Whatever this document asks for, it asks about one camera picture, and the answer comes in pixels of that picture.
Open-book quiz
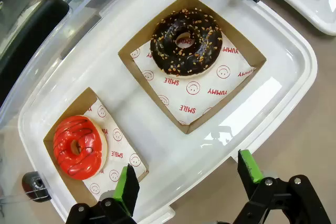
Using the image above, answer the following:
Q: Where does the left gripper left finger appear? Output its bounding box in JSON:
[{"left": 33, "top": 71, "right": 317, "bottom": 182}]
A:
[{"left": 65, "top": 163, "right": 140, "bottom": 224}]

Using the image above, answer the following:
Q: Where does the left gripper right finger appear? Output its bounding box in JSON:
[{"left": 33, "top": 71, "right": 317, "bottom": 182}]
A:
[{"left": 233, "top": 149, "right": 332, "bottom": 224}]

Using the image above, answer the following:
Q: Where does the red glazed donut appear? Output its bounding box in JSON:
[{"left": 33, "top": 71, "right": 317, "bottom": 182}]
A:
[{"left": 53, "top": 115, "right": 109, "bottom": 182}]

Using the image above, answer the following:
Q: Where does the white printed paper liner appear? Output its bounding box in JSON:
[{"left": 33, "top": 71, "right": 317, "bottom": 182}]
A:
[
  {"left": 82, "top": 98, "right": 148, "bottom": 201},
  {"left": 130, "top": 35, "right": 255, "bottom": 126}
]

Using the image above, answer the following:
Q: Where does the red frosted donut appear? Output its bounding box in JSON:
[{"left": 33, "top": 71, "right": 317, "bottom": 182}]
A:
[{"left": 43, "top": 87, "right": 150, "bottom": 208}]

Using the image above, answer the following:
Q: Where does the chocolate nut donut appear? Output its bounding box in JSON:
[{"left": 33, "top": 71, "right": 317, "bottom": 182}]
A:
[{"left": 150, "top": 8, "right": 223, "bottom": 78}]

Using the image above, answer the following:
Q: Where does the chocolate donut in paper tray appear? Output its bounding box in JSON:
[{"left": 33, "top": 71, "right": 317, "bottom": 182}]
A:
[{"left": 117, "top": 0, "right": 267, "bottom": 135}]

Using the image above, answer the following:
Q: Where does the white display tray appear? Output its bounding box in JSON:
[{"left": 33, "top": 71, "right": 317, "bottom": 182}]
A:
[
  {"left": 270, "top": 0, "right": 336, "bottom": 36},
  {"left": 18, "top": 0, "right": 318, "bottom": 222}
]

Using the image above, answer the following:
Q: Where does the black lid hinge knob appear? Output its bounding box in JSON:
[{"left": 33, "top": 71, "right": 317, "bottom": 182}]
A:
[{"left": 22, "top": 171, "right": 52, "bottom": 202}]

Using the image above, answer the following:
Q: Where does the black lid handle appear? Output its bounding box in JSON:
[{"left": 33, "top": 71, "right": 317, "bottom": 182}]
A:
[{"left": 0, "top": 0, "right": 70, "bottom": 106}]

